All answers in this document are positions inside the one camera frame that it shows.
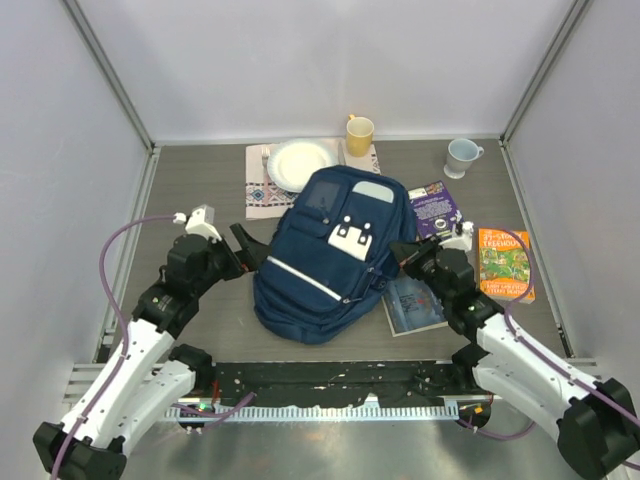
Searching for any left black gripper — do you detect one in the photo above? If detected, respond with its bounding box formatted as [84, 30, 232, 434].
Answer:
[192, 224, 270, 298]

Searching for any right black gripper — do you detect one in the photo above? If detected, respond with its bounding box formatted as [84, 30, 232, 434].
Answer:
[391, 234, 453, 307]

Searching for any blue Nineteen Eighty-Four book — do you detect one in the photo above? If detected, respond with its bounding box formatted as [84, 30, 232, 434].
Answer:
[382, 275, 447, 337]

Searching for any navy blue student backpack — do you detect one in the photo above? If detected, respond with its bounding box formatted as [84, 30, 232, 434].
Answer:
[253, 165, 417, 345]

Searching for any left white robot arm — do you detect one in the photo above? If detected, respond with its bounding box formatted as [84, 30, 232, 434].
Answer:
[33, 223, 270, 479]

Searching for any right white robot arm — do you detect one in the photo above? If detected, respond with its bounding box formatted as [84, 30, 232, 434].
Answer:
[390, 237, 639, 479]

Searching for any purple paperback book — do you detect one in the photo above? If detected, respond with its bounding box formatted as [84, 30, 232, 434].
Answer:
[408, 181, 463, 239]

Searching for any patterned cloth placemat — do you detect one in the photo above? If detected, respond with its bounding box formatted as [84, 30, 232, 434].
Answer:
[245, 138, 381, 220]

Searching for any white paper plate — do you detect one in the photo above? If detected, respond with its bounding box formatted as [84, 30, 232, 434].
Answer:
[266, 139, 338, 193]

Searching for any orange treehouse paperback book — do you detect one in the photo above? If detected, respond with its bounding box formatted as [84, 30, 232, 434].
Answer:
[477, 228, 535, 303]

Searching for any light blue footed cup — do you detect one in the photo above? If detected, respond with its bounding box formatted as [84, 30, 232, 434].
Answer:
[443, 138, 485, 179]

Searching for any yellow ceramic mug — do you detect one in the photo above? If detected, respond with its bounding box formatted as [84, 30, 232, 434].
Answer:
[346, 114, 375, 157]

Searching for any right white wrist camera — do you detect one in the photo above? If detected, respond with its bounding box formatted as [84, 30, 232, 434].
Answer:
[441, 221, 474, 252]

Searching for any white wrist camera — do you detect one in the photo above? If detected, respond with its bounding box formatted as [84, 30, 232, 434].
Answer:
[441, 221, 474, 252]
[172, 204, 222, 243]

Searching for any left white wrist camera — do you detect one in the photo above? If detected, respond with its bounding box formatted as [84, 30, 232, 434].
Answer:
[172, 204, 222, 243]

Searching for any pink handled fork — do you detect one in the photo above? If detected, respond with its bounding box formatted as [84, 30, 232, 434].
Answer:
[261, 145, 270, 171]

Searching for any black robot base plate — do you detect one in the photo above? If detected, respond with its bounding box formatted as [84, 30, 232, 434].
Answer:
[213, 360, 488, 408]

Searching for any slotted cable duct rail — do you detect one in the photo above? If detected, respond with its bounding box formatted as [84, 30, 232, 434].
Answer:
[164, 402, 460, 422]

